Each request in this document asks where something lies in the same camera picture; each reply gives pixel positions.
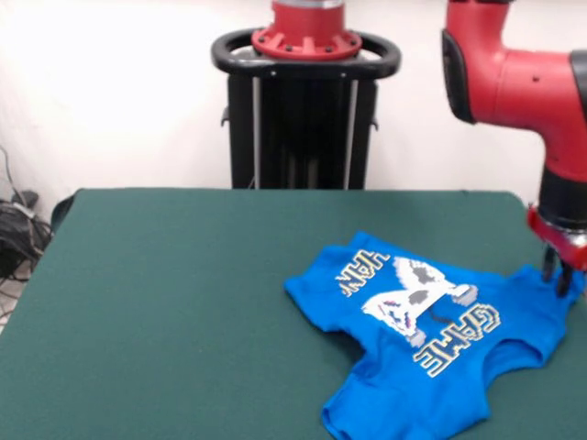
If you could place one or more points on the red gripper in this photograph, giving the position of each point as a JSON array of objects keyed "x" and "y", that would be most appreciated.
[{"x": 571, "y": 249}]

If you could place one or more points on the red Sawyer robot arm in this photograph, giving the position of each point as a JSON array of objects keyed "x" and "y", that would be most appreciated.
[{"x": 527, "y": 87}]

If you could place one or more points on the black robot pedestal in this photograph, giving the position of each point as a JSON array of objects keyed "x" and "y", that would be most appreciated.
[{"x": 302, "y": 128}]

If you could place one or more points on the dark green table cloth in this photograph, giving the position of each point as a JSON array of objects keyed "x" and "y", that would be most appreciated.
[{"x": 137, "y": 321}]

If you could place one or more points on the blue printed t-shirt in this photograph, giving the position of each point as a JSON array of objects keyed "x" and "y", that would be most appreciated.
[{"x": 413, "y": 366}]

